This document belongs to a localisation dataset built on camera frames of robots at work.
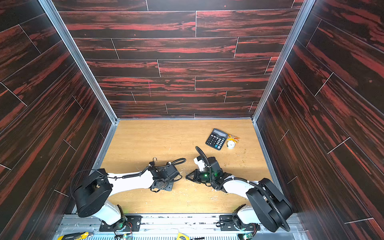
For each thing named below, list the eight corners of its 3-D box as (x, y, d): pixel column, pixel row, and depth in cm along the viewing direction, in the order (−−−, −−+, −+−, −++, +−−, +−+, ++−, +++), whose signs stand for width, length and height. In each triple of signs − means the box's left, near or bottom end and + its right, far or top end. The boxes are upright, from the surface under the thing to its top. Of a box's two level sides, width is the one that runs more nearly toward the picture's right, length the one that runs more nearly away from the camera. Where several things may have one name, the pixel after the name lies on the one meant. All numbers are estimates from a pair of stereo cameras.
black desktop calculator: (204, 143, 107) (204, 141, 105) (213, 130, 115) (214, 127, 113) (220, 151, 103) (220, 148, 101) (228, 136, 111) (229, 134, 109)
